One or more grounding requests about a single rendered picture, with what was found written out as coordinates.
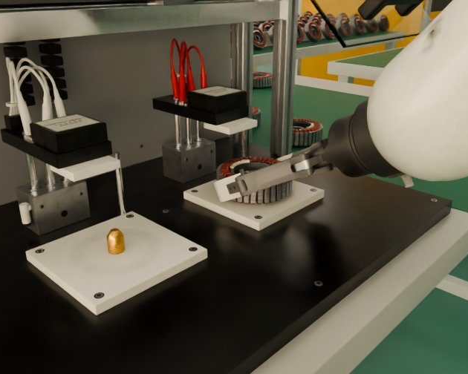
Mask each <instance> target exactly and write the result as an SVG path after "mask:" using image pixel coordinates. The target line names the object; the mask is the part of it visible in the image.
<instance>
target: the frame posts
mask: <svg viewBox="0 0 468 374"><path fill-rule="evenodd" d="M298 9H299V0H284V14H283V19H280V20H274V28H273V77H272V102H271V126H270V154H273V155H274V154H277V156H279V157H283V156H285V155H286V154H291V148H292V132H293V102H294V86H295V71H296V40H297V25H298ZM232 88H234V89H238V90H242V91H246V92H247V106H249V116H248V117H247V118H250V119H252V118H253V22H245V23H236V24H232ZM232 142H233V143H238V144H239V145H242V131H240V132H237V133H234V134H232ZM251 142H252V128H250V129H247V143H251Z"/></svg>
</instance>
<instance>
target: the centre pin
mask: <svg viewBox="0 0 468 374"><path fill-rule="evenodd" d="M107 244H108V252H109V253H110V254H113V255H118V254H121V253H123V252H124V251H125V250H126V249H125V241H124V234H123V233H122V232H121V231H120V230H119V229H117V228H113V229H111V230H110V232H109V233H108V235H107Z"/></svg>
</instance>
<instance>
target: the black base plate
mask: <svg viewBox="0 0 468 374"><path fill-rule="evenodd" d="M214 142H215V172H212V173H210V174H207V175H204V176H202V177H199V178H196V179H194V180H190V181H188V182H186V183H180V182H178V181H176V180H173V179H171V178H168V177H165V176H164V175H163V157H158V158H156V159H153V160H149V161H146V162H143V163H139V164H136V165H132V166H129V167H126V168H122V176H123V191H124V199H125V207H126V213H128V212H130V211H133V212H135V213H137V214H139V215H141V216H143V217H145V218H147V219H148V220H150V221H152V222H154V223H156V224H158V225H160V226H162V227H164V228H166V229H168V230H170V231H172V232H174V233H176V234H179V235H180V236H182V237H185V238H186V239H188V240H190V241H192V242H193V243H196V244H198V245H199V246H202V247H204V248H205V249H207V258H206V259H204V260H202V261H200V262H198V263H196V264H195V265H193V266H191V267H189V268H187V269H185V270H183V271H181V272H179V273H177V274H176V275H173V276H171V277H170V278H167V279H166V280H163V281H161V282H160V283H158V284H156V285H154V286H152V287H150V288H148V289H146V290H144V291H142V292H141V293H139V294H137V295H135V296H133V297H131V298H129V299H127V300H125V301H124V302H122V303H120V304H118V305H116V306H113V307H112V308H110V309H108V310H106V311H104V312H102V313H100V314H99V315H95V314H94V313H93V312H92V311H91V310H89V309H88V308H87V307H86V306H84V305H83V304H81V303H80V302H79V301H78V300H77V299H76V298H74V297H73V296H72V295H70V294H69V293H68V292H66V291H65V290H64V289H63V288H62V287H61V286H59V285H58V284H57V283H55V282H54V281H53V280H51V279H50V278H49V277H48V276H47V275H46V274H44V273H43V272H42V271H40V270H39V269H38V268H36V267H35V266H34V265H33V264H32V263H31V262H29V261H28V260H27V256H26V251H28V250H31V249H34V248H36V247H38V246H42V245H44V244H46V243H50V242H52V241H54V240H58V239H60V238H62V237H65V236H68V235H70V234H73V233H75V232H79V231H81V230H83V229H87V228H89V227H91V226H95V225H97V224H99V223H102V222H105V221H107V220H110V219H112V218H115V217H118V216H120V209H119V201H118V193H117V179H116V171H113V172H109V173H107V174H103V175H100V176H97V177H92V178H90V179H87V180H85V181H86V185H87V191H88V202H89V209H90V214H91V216H90V217H89V218H86V219H84V220H81V221H78V222H76V223H72V224H70V225H68V226H64V227H62V228H60V229H56V230H53V231H52V232H48V233H45V234H42V235H38V234H37V233H35V232H34V231H32V230H31V229H29V228H28V227H26V226H24V224H22V218H21V214H20V210H19V202H18V201H15V202H12V203H8V204H4V205H2V206H0V374H251V372H253V371H254V370H255V369H257V368H258V367H259V366H261V365H262V364H263V363H264V362H265V361H266V360H267V359H269V358H270V357H271V356H273V355H274V354H275V353H277V352H278V351H279V350H280V349H281V348H282V347H284V346H285V345H286V344H288V343H289V342H290V341H292V340H293V339H294V338H295V337H296V336H297V335H299V334H300V333H301V332H303V331H304V330H305V329H307V328H308V327H309V326H310V325H311V324H312V323H314V322H315V321H316V320H318V319H319V318H320V317H322V316H323V315H324V314H325V313H326V312H327V311H329V310H330V309H331V308H333V307H334V306H335V305H337V304H338V303H339V302H340V301H341V300H342V299H343V298H345V297H346V296H347V295H349V294H350V293H351V292H353V291H354V290H355V289H356V288H357V287H358V286H360V285H361V284H362V283H364V282H365V281H366V280H368V279H369V278H370V277H371V276H372V275H373V274H375V273H376V272H377V271H379V270H380V269H381V268H383V267H384V266H385V265H386V264H387V263H388V262H390V261H391V260H392V259H394V258H395V257H396V256H398V255H399V254H400V253H401V252H402V251H403V250H405V249H406V248H407V247H409V246H410V245H411V244H412V243H414V242H415V241H416V240H417V239H418V238H419V237H421V236H422V235H423V234H425V233H426V232H427V231H429V230H430V229H431V228H432V227H433V226H435V225H436V224H437V223H439V222H440V221H441V220H442V219H444V218H445V217H446V216H447V215H448V214H449V213H450V211H451V207H452V200H449V199H446V198H443V197H439V196H435V195H433V194H428V193H425V192H422V191H418V190H414V189H412V188H406V187H404V186H399V185H396V184H394V183H389V182H386V181H383V180H378V179H375V178H373V177H368V176H365V175H364V176H361V177H348V176H346V175H344V174H343V173H342V172H341V171H340V170H339V169H338V168H337V167H336V168H334V167H333V168H334V170H332V171H328V172H325V173H323V174H322V173H317V174H314V175H311V176H309V177H305V178H300V177H299V178H296V179H294V180H295V181H297V182H300V183H304V184H307V185H309V186H313V187H316V188H320V189H322V190H324V197H323V198H321V199H319V200H317V201H316V202H314V203H311V204H310V205H308V206H306V207H304V208H302V209H300V210H298V211H296V212H294V213H292V214H290V215H288V216H287V217H284V218H282V219H281V220H279V221H277V222H275V223H273V224H271V225H269V226H267V227H265V228H263V229H262V230H260V231H258V230H256V229H253V228H251V227H249V226H246V225H244V224H243V223H240V222H238V221H235V220H233V219H230V218H228V217H225V216H224V215H222V214H219V213H217V212H214V211H212V210H210V209H207V208H205V207H203V206H200V205H198V204H196V203H193V202H191V201H189V200H186V199H184V198H183V192H184V191H186V190H189V189H191V188H194V187H196V186H200V185H202V184H204V183H208V182H210V181H212V180H216V179H217V172H216V171H217V168H218V167H219V165H221V164H222V163H225V162H226V161H229V160H233V159H235V158H236V159H238V158H239V157H241V158H242V145H239V144H238V143H233V142H232V137H224V138H221V139H219V140H214Z"/></svg>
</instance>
